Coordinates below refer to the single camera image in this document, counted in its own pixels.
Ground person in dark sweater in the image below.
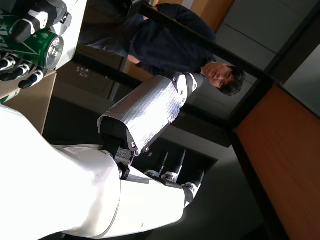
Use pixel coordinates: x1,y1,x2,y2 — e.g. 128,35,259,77
82,3,246,97

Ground green Chilsung cider can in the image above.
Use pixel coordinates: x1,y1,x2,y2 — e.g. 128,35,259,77
0,91,21,105
0,8,65,71

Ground cardboard box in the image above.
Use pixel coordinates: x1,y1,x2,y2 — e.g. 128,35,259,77
0,69,58,136

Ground orange wooden wall panel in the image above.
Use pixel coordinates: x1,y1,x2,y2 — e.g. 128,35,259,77
234,83,320,236

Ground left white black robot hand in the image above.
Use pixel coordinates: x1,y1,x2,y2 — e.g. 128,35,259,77
0,0,88,90

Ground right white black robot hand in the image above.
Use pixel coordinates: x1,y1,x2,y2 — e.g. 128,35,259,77
0,71,208,240

